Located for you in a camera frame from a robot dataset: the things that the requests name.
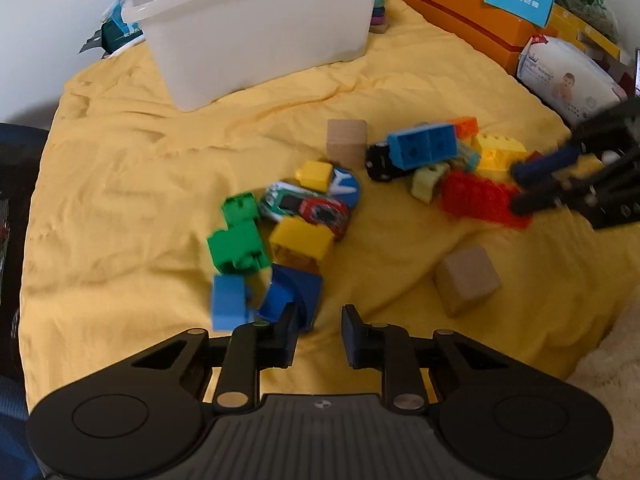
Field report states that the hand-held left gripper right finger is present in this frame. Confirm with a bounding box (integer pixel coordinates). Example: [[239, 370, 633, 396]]
[[341, 304, 511, 413]]

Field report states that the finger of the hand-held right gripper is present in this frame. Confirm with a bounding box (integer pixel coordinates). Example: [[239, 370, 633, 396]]
[[509, 179, 602, 217], [510, 144, 601, 185]]

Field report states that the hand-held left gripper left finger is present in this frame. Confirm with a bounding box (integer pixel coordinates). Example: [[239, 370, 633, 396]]
[[129, 304, 301, 413]]

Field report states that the blue arch block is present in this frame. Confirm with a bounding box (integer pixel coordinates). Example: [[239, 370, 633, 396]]
[[256, 263, 324, 334]]

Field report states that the large yellow brick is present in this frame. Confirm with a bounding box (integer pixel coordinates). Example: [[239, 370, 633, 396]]
[[472, 133, 529, 177]]

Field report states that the small blue brick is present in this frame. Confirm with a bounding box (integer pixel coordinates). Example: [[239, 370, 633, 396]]
[[210, 274, 254, 331]]

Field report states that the red translucent brick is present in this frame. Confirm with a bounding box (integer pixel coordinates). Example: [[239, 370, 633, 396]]
[[439, 169, 534, 231]]

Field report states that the orange brick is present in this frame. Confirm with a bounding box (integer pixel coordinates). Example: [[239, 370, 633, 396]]
[[449, 117, 481, 139]]

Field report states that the green studded brick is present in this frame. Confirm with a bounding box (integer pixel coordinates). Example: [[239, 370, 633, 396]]
[[207, 221, 272, 276]]

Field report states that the wooden cube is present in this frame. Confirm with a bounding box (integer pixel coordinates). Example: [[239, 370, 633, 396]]
[[433, 246, 502, 318], [327, 119, 369, 170]]

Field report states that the frog printed block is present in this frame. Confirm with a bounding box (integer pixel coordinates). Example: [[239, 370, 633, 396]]
[[410, 162, 451, 205]]

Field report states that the red black toy car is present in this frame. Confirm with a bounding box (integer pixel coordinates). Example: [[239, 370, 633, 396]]
[[297, 197, 351, 242]]

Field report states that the long blue brick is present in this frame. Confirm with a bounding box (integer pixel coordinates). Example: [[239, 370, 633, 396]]
[[386, 123, 459, 170]]

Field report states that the green white toy car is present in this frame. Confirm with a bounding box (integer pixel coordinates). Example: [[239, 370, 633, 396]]
[[258, 182, 307, 222]]

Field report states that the green printed hollow brick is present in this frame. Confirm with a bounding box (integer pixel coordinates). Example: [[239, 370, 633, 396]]
[[222, 192, 261, 227]]

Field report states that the blue round airplane block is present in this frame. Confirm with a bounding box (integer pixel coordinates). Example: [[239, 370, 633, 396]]
[[326, 167, 362, 211]]

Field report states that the small yellow brick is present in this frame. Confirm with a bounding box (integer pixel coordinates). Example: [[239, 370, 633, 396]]
[[295, 160, 334, 192]]

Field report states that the white plastic storage bin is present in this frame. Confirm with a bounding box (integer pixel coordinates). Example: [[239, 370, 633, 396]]
[[110, 0, 383, 113]]

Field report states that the white wet wipes pack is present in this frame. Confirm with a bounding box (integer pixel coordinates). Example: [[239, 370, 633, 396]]
[[516, 34, 629, 129]]

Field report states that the yellow box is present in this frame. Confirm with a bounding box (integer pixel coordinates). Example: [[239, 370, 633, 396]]
[[546, 4, 622, 62]]

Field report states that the orange box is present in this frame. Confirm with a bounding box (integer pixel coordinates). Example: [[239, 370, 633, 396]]
[[391, 0, 551, 77]]

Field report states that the cream fluffy rug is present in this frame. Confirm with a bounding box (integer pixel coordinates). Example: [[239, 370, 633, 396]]
[[569, 310, 640, 480]]

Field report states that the yellow blanket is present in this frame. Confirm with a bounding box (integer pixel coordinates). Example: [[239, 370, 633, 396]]
[[20, 0, 640, 406]]

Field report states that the dark blue mesh chair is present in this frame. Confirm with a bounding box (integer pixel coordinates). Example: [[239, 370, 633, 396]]
[[0, 122, 52, 480]]

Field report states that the dark green tissue pack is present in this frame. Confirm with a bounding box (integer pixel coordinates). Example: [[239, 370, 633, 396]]
[[79, 19, 147, 57]]

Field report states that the rainbow ring stacking toy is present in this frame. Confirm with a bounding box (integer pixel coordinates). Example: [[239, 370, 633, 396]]
[[369, 0, 394, 35]]

